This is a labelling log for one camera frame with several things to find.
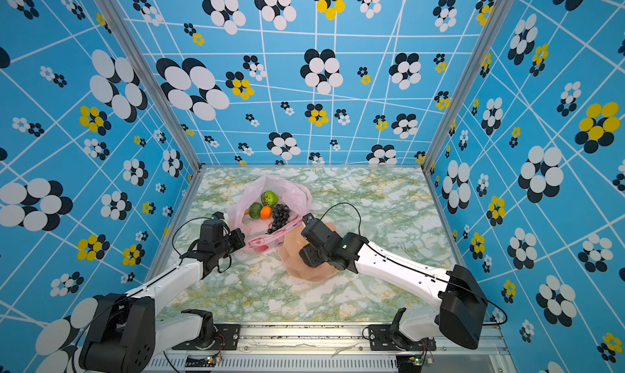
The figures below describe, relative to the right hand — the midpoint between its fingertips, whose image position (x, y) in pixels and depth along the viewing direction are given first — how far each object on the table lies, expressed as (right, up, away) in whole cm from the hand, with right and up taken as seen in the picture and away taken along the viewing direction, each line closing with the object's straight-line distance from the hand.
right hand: (317, 246), depth 79 cm
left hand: (-26, +3, +11) cm, 29 cm away
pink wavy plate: (-11, -5, +9) cm, 15 cm away
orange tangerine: (-21, +9, +19) cm, 30 cm away
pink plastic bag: (-8, +15, +17) cm, 24 cm away
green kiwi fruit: (-21, +15, +21) cm, 33 cm away
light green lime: (-26, +10, +19) cm, 34 cm away
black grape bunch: (-15, +9, +19) cm, 26 cm away
